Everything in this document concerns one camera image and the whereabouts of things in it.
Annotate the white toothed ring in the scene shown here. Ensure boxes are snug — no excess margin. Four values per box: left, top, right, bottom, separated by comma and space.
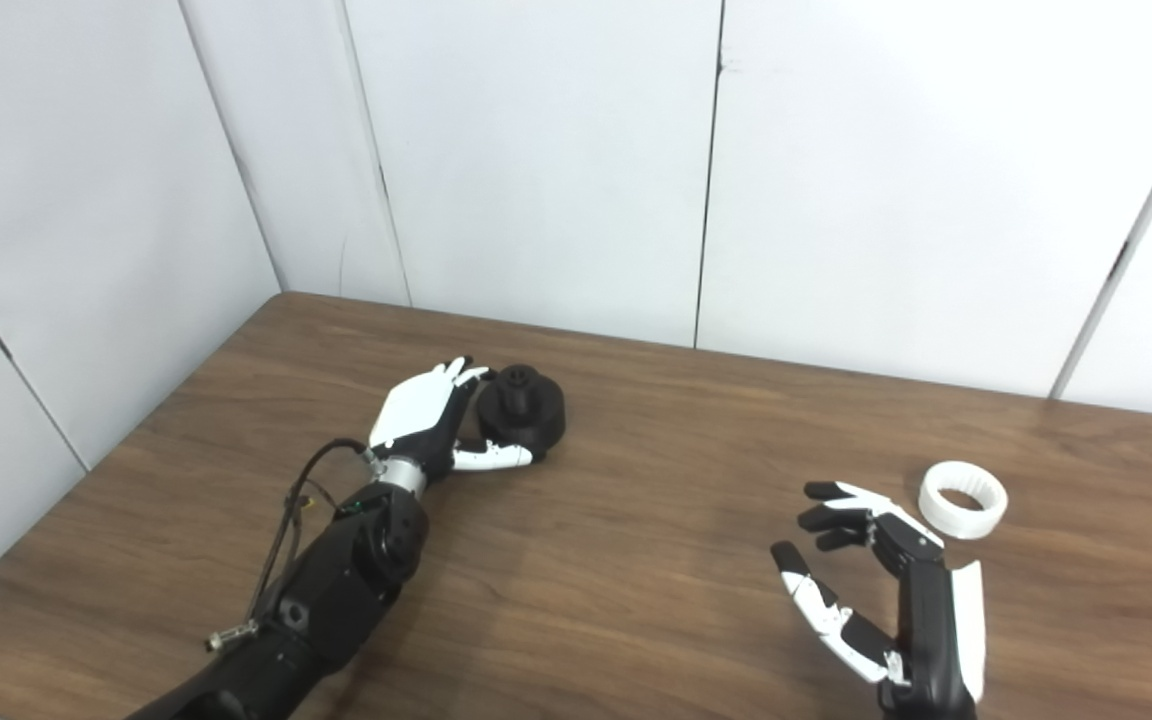
917, 460, 1009, 541

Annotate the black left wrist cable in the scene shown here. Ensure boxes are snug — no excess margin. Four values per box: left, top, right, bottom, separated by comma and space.
204, 437, 383, 653

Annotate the round black part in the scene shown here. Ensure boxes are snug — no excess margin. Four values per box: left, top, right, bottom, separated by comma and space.
476, 364, 568, 463

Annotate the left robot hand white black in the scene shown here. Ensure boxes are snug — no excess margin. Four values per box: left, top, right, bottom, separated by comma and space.
368, 356, 535, 482

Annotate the thin left wrist wire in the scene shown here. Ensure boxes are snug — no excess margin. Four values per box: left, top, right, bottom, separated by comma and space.
288, 478, 362, 521

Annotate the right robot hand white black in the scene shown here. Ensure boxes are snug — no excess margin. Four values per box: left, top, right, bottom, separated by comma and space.
770, 480, 987, 720

